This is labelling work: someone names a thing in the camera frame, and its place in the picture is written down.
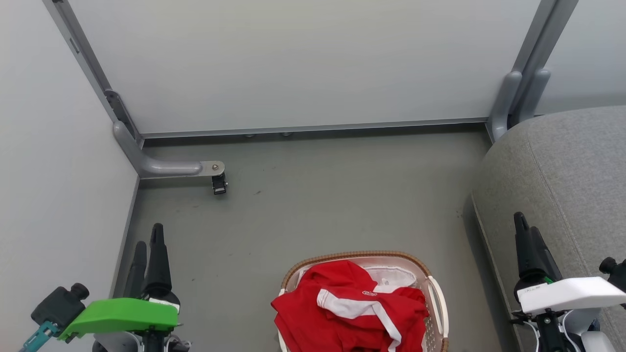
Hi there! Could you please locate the grey partition double post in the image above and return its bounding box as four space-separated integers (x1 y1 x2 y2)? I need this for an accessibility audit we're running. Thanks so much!
487 0 580 143

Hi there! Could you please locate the white basket with woven rim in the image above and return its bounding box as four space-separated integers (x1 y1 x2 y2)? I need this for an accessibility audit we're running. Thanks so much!
279 251 449 352

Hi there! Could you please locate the white cloth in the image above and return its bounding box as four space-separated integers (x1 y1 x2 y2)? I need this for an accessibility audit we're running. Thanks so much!
364 266 419 294

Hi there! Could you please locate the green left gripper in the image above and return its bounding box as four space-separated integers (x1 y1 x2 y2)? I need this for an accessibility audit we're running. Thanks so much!
59 223 181 352

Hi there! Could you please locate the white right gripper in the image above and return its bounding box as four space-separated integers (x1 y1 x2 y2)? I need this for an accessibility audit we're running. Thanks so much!
514 212 626 316

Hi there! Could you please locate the grey fabric sofa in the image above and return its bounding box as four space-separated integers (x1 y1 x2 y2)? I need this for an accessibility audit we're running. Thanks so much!
470 105 626 352

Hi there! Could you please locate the grey partition post with foot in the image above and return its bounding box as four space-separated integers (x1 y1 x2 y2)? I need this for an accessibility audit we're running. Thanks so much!
43 0 226 179

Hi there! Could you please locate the red and white jersey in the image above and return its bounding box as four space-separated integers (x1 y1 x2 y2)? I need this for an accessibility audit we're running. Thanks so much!
271 260 430 352

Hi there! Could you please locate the teal left camera connector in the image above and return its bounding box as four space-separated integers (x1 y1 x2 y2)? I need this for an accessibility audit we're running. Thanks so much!
20 320 62 352

